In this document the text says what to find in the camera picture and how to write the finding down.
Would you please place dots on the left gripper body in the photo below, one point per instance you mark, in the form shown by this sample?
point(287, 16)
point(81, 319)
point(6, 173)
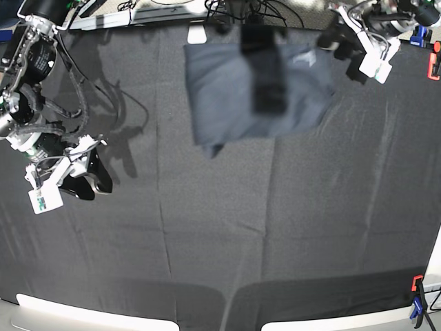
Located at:
point(370, 24)

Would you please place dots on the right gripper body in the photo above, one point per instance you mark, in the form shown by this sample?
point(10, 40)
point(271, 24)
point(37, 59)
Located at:
point(72, 161)

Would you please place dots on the dark navy t-shirt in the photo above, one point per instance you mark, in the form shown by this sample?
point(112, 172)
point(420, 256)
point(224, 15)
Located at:
point(237, 92)

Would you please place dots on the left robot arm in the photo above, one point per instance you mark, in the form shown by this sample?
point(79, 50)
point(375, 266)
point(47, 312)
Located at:
point(412, 14)

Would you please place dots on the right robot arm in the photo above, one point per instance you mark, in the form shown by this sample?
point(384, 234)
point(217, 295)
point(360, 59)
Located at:
point(33, 124)

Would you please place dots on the blue bar clamp far-right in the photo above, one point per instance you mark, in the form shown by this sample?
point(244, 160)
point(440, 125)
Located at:
point(421, 37)

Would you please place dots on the red black clamp far-right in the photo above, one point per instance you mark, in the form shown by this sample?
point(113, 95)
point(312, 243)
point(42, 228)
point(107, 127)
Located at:
point(433, 71)

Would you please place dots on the black power adapter box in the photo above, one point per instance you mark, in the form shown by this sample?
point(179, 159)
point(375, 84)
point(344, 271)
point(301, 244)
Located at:
point(90, 8)

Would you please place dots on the red black clamp near-right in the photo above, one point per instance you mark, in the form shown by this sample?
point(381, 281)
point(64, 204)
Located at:
point(417, 283)

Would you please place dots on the blue bar clamp near-right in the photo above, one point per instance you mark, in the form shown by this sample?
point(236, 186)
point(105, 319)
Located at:
point(419, 308)

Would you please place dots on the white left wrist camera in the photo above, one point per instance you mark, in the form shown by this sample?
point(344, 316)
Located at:
point(375, 68)

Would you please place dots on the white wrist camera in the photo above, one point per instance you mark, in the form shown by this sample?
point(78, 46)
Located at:
point(46, 198)
point(375, 68)

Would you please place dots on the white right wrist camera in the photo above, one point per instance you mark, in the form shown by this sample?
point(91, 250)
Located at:
point(46, 198)

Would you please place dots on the aluminium frame rail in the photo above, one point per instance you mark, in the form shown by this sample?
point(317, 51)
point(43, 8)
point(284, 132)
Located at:
point(127, 18)

